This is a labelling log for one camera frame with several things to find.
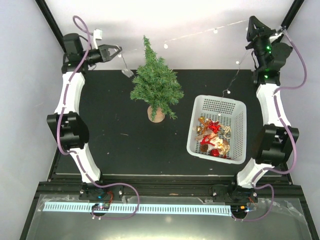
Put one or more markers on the right circuit board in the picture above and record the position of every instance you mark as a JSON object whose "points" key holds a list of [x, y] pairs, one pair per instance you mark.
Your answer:
{"points": [[240, 208]]}

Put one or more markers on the right black frame post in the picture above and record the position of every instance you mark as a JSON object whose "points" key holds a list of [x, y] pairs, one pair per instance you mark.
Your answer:
{"points": [[292, 12]]}

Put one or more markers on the white plastic basket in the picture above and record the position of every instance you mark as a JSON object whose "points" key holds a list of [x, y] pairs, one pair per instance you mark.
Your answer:
{"points": [[231, 115]]}

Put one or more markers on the white slotted cable duct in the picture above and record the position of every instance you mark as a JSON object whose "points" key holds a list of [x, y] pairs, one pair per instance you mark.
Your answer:
{"points": [[160, 209]]}

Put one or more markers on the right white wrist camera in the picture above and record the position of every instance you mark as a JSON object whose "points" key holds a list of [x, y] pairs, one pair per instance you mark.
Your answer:
{"points": [[278, 35]]}

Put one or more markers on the circuit board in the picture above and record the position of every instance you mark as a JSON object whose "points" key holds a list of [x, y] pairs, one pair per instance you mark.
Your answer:
{"points": [[100, 207], [240, 208]]}

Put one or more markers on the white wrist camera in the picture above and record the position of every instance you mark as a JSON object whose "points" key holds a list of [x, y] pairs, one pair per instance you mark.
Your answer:
{"points": [[278, 35], [97, 36]]}

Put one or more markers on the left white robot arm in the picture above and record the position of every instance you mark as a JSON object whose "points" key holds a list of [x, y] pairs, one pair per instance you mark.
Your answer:
{"points": [[67, 127]]}

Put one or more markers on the black frame post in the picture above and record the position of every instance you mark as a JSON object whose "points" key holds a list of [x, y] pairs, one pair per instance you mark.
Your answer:
{"points": [[46, 12], [292, 12]]}

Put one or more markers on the small green christmas tree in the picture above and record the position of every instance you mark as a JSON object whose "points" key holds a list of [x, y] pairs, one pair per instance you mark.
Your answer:
{"points": [[156, 83]]}

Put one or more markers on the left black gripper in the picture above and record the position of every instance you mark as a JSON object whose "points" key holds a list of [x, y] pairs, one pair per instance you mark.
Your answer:
{"points": [[104, 52]]}

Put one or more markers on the left black frame post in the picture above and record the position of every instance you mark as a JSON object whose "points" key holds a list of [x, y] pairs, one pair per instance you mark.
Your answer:
{"points": [[46, 12]]}

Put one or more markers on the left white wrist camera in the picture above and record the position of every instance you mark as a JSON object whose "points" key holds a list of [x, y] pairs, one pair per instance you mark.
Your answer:
{"points": [[97, 36]]}

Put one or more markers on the black aluminium rail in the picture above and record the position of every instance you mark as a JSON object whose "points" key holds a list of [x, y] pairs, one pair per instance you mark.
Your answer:
{"points": [[166, 186]]}

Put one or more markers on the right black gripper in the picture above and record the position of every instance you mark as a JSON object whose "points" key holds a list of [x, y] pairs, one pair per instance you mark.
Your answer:
{"points": [[262, 33]]}

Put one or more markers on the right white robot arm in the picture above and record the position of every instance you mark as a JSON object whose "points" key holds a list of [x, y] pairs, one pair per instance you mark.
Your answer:
{"points": [[276, 141]]}

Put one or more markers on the left circuit board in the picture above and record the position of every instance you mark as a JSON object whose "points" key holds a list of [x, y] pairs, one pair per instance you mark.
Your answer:
{"points": [[100, 207]]}

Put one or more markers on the pile of christmas ornaments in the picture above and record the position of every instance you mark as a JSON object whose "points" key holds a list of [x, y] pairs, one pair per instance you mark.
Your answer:
{"points": [[213, 137]]}

